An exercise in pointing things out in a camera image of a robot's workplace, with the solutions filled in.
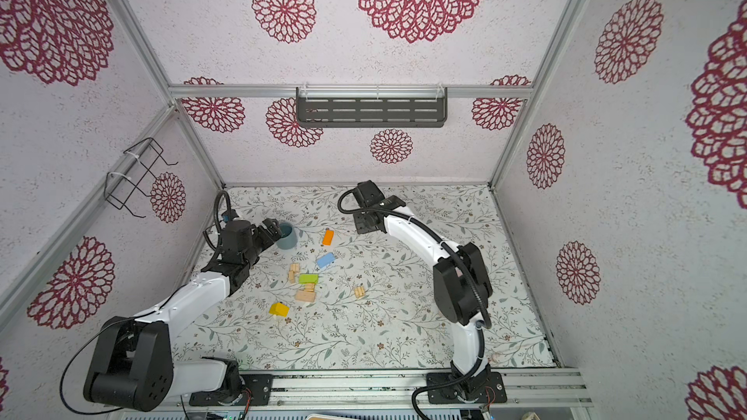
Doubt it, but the natural wood arch block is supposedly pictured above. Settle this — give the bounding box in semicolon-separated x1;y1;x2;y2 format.
295;283;316;303

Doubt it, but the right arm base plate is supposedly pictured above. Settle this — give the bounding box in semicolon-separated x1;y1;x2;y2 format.
426;369;508;404

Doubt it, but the orange wooden block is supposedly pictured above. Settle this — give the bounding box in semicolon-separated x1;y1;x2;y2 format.
322;229;335;247

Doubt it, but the aluminium front rail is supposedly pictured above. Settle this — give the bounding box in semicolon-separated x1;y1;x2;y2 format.
102;367;595;411

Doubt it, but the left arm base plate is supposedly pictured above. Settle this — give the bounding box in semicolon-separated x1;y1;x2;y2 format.
187;373;274;408

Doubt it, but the lime green wooden block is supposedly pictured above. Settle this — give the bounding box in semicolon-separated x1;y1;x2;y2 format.
299;273;319;285

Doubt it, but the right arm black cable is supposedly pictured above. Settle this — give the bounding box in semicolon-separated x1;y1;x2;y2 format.
337;187;494;420

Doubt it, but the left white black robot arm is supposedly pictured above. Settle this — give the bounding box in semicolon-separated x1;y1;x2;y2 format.
83;219;282;411

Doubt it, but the black wire wall rack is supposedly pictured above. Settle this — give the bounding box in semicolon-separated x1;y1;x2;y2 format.
102;136;178;219

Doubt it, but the teal ceramic cup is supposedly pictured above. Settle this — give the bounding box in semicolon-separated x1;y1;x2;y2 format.
275;222;298;250

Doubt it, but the natural wood block pair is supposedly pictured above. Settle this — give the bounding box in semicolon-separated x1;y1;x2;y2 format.
288;262;301;283

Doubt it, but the blue wooden block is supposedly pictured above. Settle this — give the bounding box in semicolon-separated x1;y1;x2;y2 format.
316;253;336;270

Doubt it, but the yellow wooden block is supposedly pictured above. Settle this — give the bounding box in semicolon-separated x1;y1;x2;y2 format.
268;303;290;318

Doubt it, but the dark grey wall shelf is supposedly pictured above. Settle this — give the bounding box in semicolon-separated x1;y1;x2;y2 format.
295;87;449;128

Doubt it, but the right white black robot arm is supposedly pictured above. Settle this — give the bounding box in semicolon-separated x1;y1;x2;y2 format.
337;181;493;379

